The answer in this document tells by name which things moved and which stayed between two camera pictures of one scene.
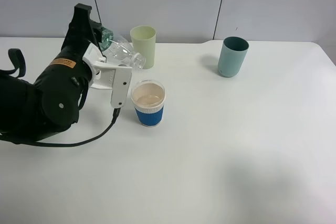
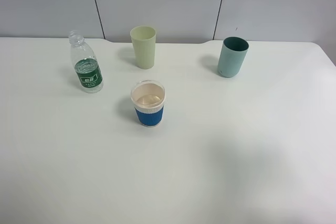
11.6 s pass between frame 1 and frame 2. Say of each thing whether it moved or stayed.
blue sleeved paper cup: stayed
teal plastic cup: stayed
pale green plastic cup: stayed
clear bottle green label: moved
